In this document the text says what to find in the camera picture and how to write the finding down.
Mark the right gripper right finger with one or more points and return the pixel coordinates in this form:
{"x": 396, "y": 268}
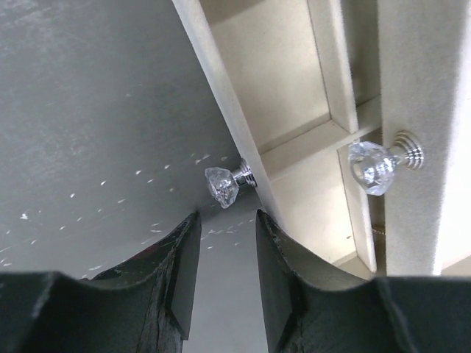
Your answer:
{"x": 309, "y": 305}

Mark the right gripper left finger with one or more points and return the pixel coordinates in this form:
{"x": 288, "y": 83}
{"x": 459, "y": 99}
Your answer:
{"x": 144, "y": 304}

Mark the beige compartment drawer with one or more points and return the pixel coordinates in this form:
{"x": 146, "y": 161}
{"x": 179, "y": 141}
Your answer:
{"x": 297, "y": 82}

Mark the beige jewelry box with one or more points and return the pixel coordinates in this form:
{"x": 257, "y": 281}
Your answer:
{"x": 424, "y": 49}

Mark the crystal drawer knob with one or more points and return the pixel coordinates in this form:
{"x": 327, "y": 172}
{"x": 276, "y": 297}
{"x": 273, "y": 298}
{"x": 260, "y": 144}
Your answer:
{"x": 224, "y": 184}

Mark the crystal knob upper drawer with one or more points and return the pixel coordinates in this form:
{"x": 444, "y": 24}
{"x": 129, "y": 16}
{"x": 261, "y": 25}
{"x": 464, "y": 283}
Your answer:
{"x": 374, "y": 166}

